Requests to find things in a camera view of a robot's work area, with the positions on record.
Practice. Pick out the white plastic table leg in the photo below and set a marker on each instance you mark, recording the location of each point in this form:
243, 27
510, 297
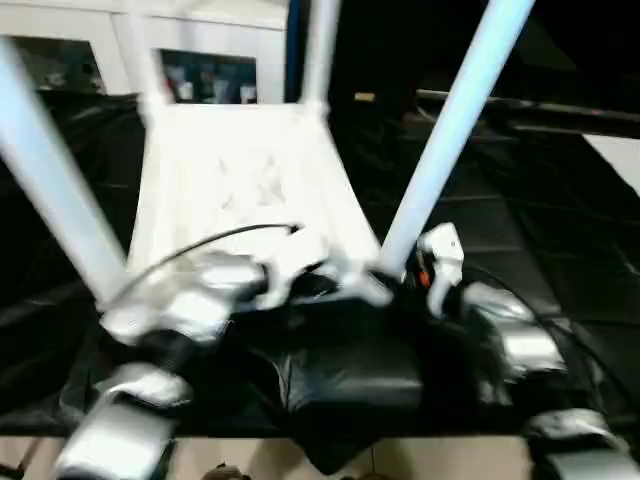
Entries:
320, 50
50, 175
145, 60
450, 125

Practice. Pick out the white plastic table top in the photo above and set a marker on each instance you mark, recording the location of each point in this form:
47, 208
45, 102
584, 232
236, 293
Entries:
225, 150

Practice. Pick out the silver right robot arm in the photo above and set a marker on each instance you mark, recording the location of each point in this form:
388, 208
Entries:
525, 340

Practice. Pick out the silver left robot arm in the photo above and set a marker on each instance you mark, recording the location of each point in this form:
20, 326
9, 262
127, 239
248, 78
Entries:
215, 280

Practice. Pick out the black mat cover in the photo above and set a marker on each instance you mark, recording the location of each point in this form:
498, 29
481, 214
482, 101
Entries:
550, 225

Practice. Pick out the small brass fitting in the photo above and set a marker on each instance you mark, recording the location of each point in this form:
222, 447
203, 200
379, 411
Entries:
364, 96

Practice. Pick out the grey rounded robot foot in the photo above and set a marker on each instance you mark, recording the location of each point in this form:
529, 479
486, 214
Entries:
225, 472

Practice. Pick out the long black rod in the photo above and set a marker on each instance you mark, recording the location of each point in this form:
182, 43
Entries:
550, 107

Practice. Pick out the white flat board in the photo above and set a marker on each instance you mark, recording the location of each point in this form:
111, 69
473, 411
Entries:
620, 160

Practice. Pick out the white cabinet with glass doors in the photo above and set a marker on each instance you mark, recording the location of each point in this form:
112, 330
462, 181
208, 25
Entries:
100, 25

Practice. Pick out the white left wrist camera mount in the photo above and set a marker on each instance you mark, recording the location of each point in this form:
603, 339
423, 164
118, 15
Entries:
277, 285

